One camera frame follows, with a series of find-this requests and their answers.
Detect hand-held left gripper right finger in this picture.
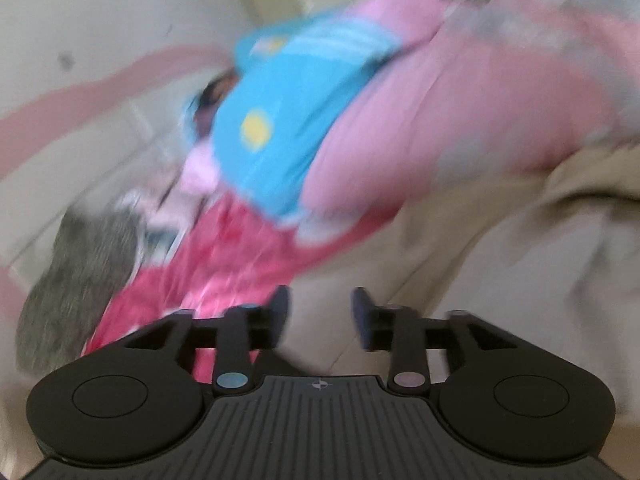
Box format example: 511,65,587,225
351,287,522,398

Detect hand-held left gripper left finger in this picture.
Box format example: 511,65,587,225
117,285,292,398

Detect beige zip jacket black stripes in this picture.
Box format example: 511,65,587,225
290,145,640,421

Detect pink printed bed blanket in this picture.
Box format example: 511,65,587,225
85,195,361,386

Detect grey fuzzy cloth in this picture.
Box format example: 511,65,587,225
15,205,146,376

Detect pink grey blue floral quilt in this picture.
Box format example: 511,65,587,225
182,0,640,246

